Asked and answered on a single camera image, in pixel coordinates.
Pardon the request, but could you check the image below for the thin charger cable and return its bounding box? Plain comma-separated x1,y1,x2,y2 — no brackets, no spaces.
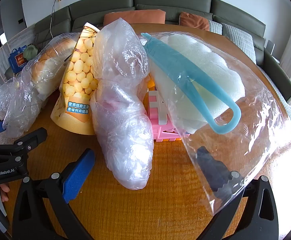
49,0,61,39

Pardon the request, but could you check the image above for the yellow snack bag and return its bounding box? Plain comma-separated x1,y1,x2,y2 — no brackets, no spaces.
50,22,101,136

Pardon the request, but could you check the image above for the pink plastic building block toy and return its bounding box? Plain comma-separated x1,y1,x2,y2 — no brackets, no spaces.
147,77,191,143

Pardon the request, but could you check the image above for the blue handled white sponge brush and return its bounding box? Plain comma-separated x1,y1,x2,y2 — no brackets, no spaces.
141,32,246,135

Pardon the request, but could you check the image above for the small orange cushion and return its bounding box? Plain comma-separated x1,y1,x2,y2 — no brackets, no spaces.
179,12,210,32

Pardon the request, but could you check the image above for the grey quilted cushion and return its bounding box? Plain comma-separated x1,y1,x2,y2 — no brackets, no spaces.
208,20,223,34
221,22,257,64

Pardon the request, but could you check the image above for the clear zip plastic bag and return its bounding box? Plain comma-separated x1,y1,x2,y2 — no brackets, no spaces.
140,31,290,217

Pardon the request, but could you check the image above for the bread loaf in clear bag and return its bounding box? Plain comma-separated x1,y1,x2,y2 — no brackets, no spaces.
23,34,79,100

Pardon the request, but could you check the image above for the person's left hand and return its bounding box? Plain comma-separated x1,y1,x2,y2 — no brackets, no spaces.
0,184,11,203

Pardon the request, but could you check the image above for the blue shopping bag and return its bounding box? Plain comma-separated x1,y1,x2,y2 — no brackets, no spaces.
8,45,28,73

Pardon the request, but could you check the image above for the large orange cushion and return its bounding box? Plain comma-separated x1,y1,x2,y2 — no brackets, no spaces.
103,9,166,27

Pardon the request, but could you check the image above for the small crumpled clear plastic bag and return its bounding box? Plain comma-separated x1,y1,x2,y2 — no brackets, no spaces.
0,76,44,138

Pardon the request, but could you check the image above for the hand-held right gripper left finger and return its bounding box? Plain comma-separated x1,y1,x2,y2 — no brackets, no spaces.
12,148,96,240

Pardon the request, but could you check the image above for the green hat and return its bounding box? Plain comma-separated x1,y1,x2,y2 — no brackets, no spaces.
23,44,38,61

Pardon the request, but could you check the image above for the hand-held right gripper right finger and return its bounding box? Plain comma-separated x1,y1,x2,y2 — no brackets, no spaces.
196,146,279,240

